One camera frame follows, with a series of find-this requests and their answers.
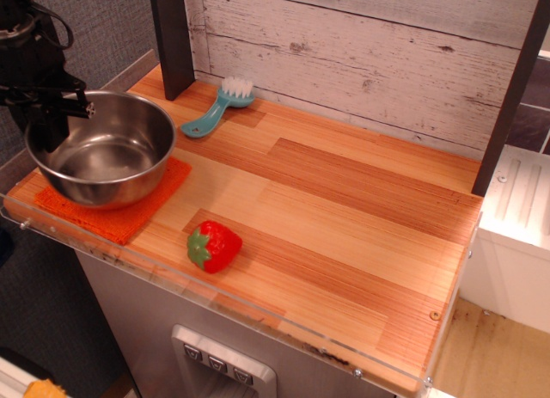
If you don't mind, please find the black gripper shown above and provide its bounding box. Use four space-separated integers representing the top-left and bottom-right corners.
1 62 95 153

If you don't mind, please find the stainless steel bowl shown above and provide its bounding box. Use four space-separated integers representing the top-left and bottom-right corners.
25 90 176 209

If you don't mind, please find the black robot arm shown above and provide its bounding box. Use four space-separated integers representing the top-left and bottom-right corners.
1 0 95 152

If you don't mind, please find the orange folded cloth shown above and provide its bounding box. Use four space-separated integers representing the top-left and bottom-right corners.
34 157 192 245

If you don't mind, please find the teal dish brush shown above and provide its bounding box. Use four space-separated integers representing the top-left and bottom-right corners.
180 77 254 138

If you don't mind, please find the red toy strawberry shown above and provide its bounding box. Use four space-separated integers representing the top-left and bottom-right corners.
186 220 243 274

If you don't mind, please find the grey toy fridge cabinet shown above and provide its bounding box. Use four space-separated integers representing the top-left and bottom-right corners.
77 253 392 397

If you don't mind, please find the yellow toy item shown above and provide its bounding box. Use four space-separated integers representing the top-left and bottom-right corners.
23 379 67 398

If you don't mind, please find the silver dispenser button panel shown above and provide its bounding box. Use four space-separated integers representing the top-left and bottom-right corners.
171 324 278 397

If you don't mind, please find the clear acrylic edge guard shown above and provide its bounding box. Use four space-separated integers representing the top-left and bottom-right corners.
6 184 481 397

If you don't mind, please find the dark left shelf post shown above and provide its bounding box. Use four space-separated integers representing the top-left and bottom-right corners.
150 0 195 101

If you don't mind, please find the dark shelf post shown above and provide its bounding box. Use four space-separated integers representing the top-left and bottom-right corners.
150 0 195 101
471 0 549 197

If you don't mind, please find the dark right shelf post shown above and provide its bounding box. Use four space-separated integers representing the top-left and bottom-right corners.
471 0 549 197

